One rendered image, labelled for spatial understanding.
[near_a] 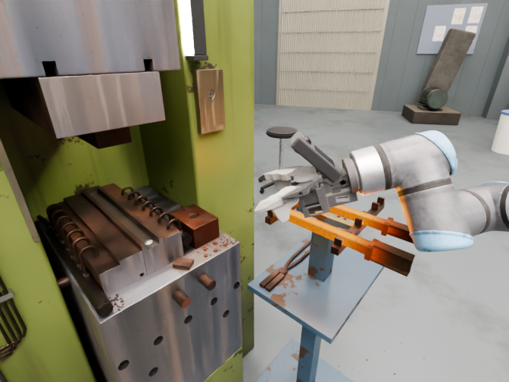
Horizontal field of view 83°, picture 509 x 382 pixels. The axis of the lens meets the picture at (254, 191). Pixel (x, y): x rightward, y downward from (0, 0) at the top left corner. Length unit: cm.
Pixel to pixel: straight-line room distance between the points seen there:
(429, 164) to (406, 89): 779
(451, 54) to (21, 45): 766
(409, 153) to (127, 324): 66
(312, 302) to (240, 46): 79
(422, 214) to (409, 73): 780
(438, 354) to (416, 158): 148
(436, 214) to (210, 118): 61
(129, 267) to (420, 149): 64
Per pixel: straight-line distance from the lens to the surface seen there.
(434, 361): 190
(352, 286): 102
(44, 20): 57
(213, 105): 86
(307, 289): 98
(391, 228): 84
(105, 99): 59
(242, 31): 96
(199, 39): 82
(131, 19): 62
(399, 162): 57
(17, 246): 79
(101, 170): 114
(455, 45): 787
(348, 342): 181
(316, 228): 77
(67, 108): 58
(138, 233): 79
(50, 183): 111
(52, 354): 98
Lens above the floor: 140
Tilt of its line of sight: 26 degrees down
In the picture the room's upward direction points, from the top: straight up
